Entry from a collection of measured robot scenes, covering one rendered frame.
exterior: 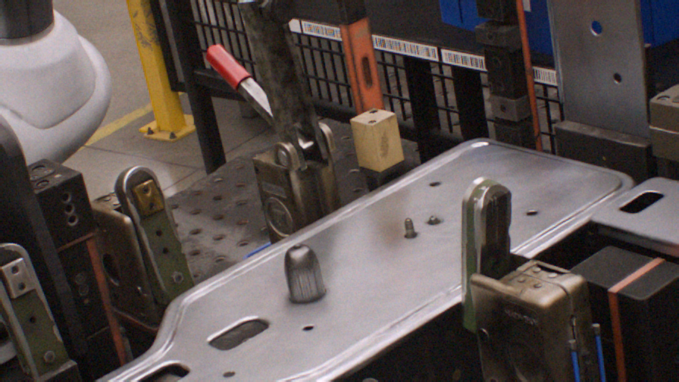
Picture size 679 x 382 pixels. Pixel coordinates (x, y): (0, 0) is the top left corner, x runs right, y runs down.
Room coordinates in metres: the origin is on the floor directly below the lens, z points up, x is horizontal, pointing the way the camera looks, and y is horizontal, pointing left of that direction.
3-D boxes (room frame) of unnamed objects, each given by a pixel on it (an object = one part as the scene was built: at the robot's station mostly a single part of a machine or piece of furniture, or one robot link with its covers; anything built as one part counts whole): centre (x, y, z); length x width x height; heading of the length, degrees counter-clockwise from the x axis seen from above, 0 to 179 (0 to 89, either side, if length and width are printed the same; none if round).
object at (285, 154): (1.33, 0.03, 1.06); 0.03 x 0.01 x 0.03; 35
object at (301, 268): (1.16, 0.04, 1.02); 0.03 x 0.03 x 0.07
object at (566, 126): (1.37, -0.29, 0.85); 0.12 x 0.03 x 0.30; 35
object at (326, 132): (1.36, 0.00, 1.06); 0.03 x 0.01 x 0.03; 35
